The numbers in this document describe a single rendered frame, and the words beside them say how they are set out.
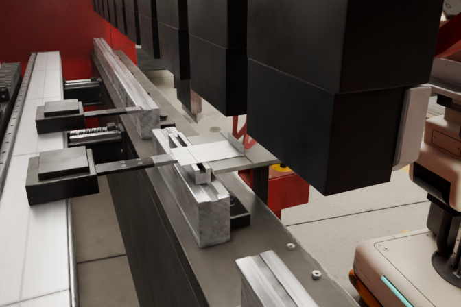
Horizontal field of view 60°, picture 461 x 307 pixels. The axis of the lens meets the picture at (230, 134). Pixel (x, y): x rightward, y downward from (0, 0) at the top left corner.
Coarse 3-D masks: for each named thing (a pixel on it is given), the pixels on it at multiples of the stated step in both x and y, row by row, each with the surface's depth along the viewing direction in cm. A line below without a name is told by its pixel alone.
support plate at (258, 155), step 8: (192, 136) 89; (200, 136) 89; (208, 136) 89; (216, 136) 89; (192, 144) 85; (200, 144) 85; (256, 144) 85; (248, 152) 81; (256, 152) 81; (264, 152) 81; (216, 160) 77; (224, 160) 77; (232, 160) 77; (240, 160) 77; (248, 160) 77; (256, 160) 77; (264, 160) 77; (272, 160) 78; (216, 168) 74; (224, 168) 74; (232, 168) 75; (240, 168) 75; (248, 168) 76
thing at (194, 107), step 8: (176, 80) 79; (184, 80) 74; (176, 88) 80; (184, 88) 74; (184, 96) 75; (192, 96) 71; (184, 104) 76; (192, 104) 72; (200, 104) 72; (192, 112) 72; (200, 112) 73
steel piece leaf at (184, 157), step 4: (176, 148) 82; (180, 148) 82; (184, 148) 82; (172, 152) 80; (176, 152) 80; (180, 152) 80; (184, 152) 80; (188, 152) 80; (176, 156) 78; (180, 156) 78; (184, 156) 78; (188, 156) 78; (192, 156) 78; (180, 160) 77; (184, 160) 77; (188, 160) 77; (192, 160) 77; (180, 164) 75; (184, 164) 75; (188, 164) 75
